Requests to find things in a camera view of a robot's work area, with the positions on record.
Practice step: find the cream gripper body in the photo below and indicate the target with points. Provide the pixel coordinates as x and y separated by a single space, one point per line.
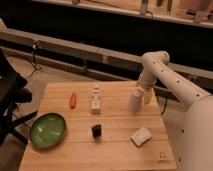
147 96

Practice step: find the white ceramic cup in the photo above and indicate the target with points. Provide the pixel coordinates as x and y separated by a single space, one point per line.
135 100

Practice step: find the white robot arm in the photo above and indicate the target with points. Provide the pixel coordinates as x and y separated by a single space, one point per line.
197 138

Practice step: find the black eraser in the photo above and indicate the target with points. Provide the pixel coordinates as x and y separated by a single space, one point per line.
96 130

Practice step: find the white sponge block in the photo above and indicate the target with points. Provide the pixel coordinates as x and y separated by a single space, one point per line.
141 136

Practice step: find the small white bottle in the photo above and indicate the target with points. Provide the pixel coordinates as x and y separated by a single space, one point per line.
95 100

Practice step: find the orange carrot toy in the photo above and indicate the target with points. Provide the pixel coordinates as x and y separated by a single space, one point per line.
73 100

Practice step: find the green bowl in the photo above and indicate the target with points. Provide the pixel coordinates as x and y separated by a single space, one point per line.
47 131

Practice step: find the black chair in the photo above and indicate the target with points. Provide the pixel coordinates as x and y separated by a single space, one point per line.
12 91

